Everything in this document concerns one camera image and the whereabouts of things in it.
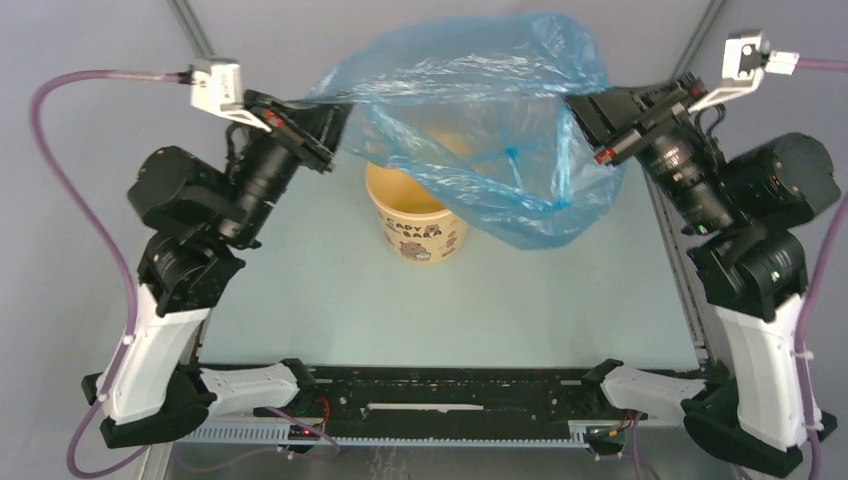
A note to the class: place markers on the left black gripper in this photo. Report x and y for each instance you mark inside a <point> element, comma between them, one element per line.
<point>324,123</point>

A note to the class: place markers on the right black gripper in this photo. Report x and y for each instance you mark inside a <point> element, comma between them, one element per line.
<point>608,117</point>

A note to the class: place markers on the yellow capybara trash bin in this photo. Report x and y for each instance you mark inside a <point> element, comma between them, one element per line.
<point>415,224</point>

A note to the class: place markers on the blue plastic trash bag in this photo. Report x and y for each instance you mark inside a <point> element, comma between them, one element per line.
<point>474,109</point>

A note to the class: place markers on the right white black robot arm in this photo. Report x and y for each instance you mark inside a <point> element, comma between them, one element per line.
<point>752,268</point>

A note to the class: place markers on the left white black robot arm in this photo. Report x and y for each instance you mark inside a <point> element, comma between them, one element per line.
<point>148,394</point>

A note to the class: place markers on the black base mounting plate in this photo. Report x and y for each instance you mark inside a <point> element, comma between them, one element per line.
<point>453,403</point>

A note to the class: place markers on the left small circuit board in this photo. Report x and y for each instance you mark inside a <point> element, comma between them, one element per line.
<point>297,433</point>

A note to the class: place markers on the small circuit board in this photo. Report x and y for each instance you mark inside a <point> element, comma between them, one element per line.
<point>605,435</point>
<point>297,433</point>

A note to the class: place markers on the right small circuit board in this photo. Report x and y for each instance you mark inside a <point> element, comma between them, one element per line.
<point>605,435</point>

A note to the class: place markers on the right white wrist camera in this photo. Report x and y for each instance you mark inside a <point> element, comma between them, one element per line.
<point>747,58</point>

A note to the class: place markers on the white toothed cable duct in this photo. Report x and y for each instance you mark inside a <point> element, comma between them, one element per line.
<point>220,432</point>

